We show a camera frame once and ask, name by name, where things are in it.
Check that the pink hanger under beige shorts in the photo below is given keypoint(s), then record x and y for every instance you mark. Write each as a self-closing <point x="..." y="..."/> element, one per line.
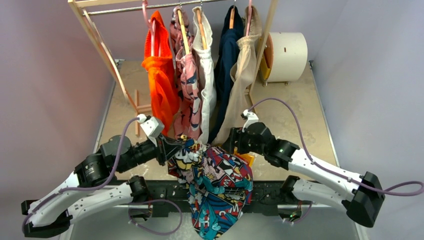
<point x="248" y="18"/>

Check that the orange wooden hanger navy shorts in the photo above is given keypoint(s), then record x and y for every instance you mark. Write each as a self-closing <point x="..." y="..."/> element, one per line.
<point x="232" y="17"/>

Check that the navy blue shorts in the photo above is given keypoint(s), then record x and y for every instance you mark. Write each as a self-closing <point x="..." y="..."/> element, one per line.
<point x="227" y="56"/>

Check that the metal hanging rail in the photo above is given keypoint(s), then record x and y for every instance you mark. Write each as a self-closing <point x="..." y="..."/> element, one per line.
<point x="140" y="8"/>

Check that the white shorts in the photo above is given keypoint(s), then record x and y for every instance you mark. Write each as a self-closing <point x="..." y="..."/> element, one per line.
<point x="206" y="76"/>

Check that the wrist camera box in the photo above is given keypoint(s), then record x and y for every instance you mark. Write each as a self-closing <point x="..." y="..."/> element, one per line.
<point x="151" y="126"/>
<point x="250" y="118"/>

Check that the pink patterned shorts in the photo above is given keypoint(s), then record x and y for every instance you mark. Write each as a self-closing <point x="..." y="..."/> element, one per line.
<point x="188" y="119"/>

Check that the colourful comic print shorts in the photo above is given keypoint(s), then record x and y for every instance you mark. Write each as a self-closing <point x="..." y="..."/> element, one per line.
<point x="219" y="185"/>

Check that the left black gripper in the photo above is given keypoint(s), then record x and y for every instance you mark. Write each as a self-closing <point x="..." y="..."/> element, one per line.
<point x="166" y="146"/>

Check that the yellow plastic bin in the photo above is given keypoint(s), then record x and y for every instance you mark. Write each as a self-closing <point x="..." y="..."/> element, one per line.
<point x="247" y="157"/>

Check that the beige shorts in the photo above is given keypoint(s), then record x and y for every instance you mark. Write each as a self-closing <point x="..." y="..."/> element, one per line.
<point x="242" y="75"/>

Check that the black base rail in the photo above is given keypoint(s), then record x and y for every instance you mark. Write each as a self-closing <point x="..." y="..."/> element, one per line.
<point x="269" y="197"/>

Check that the wooden clothes rack frame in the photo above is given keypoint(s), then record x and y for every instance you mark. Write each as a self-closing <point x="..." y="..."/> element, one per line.
<point x="77" y="5"/>

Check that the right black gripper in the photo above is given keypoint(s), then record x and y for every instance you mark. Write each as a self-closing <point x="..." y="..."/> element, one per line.
<point x="237" y="140"/>

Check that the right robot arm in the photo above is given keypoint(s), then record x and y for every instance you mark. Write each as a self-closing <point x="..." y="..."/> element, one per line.
<point x="359" y="196"/>

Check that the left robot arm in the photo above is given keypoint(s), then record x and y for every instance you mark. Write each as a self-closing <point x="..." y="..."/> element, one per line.
<point x="93" y="186"/>

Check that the white cylindrical drum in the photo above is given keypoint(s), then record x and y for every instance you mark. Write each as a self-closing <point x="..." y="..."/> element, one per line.
<point x="284" y="57"/>

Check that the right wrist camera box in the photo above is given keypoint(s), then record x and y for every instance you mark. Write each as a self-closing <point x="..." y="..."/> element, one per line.
<point x="250" y="118"/>

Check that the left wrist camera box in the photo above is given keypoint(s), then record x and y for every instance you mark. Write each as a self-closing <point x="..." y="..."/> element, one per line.
<point x="151" y="126"/>

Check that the pink hanger under orange shorts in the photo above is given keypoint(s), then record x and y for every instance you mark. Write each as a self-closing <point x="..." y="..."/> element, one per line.
<point x="151" y="24"/>

